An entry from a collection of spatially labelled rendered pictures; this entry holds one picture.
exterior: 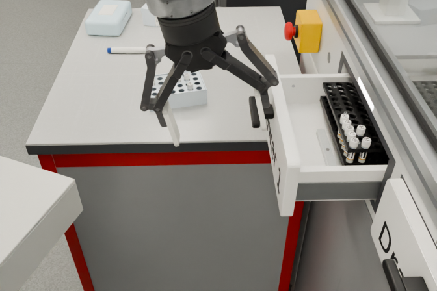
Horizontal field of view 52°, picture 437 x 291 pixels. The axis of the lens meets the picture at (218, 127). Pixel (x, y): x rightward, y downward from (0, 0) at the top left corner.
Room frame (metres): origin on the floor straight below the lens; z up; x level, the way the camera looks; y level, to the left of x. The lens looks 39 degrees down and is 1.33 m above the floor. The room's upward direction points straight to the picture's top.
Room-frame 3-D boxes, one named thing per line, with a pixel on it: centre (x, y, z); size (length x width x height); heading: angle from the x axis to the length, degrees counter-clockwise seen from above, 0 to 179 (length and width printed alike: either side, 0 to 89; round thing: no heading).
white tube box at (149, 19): (1.19, 0.14, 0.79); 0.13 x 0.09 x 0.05; 75
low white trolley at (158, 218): (0.98, 0.09, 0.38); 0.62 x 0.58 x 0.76; 2
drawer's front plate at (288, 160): (0.57, -0.10, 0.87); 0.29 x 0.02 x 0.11; 2
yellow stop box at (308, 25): (0.90, -0.19, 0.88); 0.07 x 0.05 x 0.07; 2
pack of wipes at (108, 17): (1.17, 0.30, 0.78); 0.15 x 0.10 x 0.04; 175
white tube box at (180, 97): (0.82, 0.09, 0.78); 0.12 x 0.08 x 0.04; 104
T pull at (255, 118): (0.57, -0.07, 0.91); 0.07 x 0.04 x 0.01; 2
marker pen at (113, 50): (1.01, 0.21, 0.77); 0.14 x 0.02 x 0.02; 91
